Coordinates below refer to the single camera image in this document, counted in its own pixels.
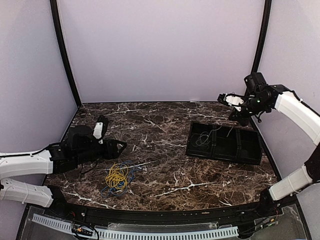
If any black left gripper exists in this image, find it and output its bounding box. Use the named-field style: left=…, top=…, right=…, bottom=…
left=74, top=139, right=127, bottom=166

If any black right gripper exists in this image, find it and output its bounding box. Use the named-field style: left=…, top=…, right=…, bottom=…
left=228, top=95, right=270, bottom=127

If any white thin cable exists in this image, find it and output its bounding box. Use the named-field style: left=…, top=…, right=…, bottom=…
left=191, top=131, right=212, bottom=148

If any grey thin cable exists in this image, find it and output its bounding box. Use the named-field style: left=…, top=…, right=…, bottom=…
left=194, top=122, right=236, bottom=148

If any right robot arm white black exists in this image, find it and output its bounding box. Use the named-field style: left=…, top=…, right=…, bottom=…
left=222, top=72, right=320, bottom=217

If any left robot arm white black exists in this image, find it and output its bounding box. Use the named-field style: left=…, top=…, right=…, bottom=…
left=0, top=122, right=127, bottom=218

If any black three-compartment tray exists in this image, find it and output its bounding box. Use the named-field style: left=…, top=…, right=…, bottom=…
left=185, top=122, right=263, bottom=165

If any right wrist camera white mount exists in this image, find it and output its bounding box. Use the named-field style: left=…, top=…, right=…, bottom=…
left=217, top=93, right=245, bottom=112

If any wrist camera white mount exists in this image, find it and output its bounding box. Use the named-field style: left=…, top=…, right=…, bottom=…
left=217, top=93, right=245, bottom=112
left=93, top=115, right=109, bottom=145

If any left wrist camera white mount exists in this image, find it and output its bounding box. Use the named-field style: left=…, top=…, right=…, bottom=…
left=93, top=115, right=109, bottom=145

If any yellow cable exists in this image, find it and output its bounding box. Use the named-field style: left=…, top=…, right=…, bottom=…
left=104, top=162, right=130, bottom=190

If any blue cable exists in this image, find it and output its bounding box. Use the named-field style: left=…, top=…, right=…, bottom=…
left=100, top=160, right=142, bottom=199

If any black curved front rail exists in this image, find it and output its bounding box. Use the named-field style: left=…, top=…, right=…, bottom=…
left=44, top=199, right=286, bottom=227

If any white slotted cable duct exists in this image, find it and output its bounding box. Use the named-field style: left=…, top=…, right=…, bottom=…
left=32, top=214, right=239, bottom=240

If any right black frame post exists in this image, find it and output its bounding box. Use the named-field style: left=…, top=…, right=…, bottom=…
left=251, top=0, right=272, bottom=73

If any black frame post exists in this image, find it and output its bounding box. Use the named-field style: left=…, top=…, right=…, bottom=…
left=49, top=0, right=82, bottom=108
left=251, top=0, right=272, bottom=73

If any left black frame post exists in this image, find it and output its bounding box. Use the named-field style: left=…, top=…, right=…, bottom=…
left=49, top=0, right=82, bottom=108

